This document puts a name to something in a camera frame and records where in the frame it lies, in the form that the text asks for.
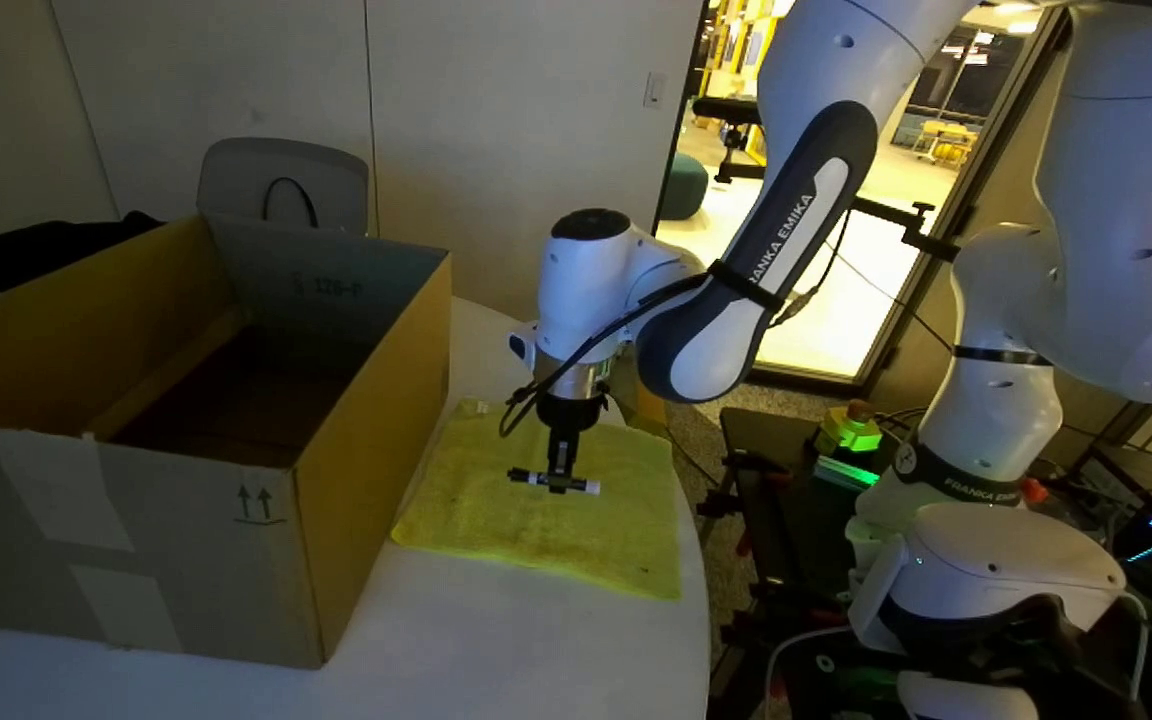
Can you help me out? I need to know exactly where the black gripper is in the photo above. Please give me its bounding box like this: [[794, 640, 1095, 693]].
[[541, 397, 608, 497]]

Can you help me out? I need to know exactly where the yellow-green towel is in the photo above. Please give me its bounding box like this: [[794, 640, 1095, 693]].
[[391, 398, 681, 601]]

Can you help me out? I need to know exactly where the black and white marker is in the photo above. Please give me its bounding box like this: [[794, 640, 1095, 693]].
[[507, 468, 604, 497]]

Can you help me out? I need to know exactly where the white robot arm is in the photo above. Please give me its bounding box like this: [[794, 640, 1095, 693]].
[[518, 0, 1152, 720]]

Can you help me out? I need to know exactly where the open cardboard box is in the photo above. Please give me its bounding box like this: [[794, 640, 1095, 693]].
[[0, 219, 451, 668]]

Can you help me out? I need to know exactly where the green lit device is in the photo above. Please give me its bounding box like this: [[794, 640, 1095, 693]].
[[813, 410, 883, 489]]

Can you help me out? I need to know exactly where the dark green round stool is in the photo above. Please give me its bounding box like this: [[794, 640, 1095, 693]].
[[661, 153, 709, 219]]

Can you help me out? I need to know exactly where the grey chair back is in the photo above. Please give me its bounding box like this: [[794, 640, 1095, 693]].
[[195, 137, 366, 237]]

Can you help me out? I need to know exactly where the black bag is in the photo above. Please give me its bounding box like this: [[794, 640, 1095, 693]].
[[0, 212, 156, 292]]

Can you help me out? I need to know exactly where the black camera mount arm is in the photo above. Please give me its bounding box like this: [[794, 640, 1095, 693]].
[[692, 97, 957, 265]]

